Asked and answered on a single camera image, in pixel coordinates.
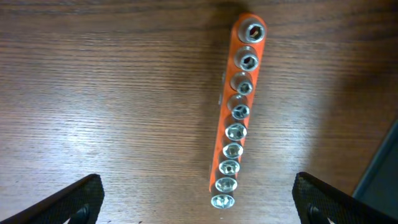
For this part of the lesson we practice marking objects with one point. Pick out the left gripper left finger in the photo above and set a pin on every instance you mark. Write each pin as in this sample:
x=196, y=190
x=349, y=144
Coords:
x=80, y=202

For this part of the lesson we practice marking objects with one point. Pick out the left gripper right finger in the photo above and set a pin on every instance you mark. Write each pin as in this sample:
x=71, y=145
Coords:
x=319, y=202

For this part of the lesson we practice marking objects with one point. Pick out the black box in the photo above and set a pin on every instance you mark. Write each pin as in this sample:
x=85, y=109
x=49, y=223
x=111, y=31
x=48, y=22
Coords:
x=378, y=185

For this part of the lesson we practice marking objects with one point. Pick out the orange socket bit rail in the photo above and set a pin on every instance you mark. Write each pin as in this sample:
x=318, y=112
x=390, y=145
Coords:
x=246, y=47

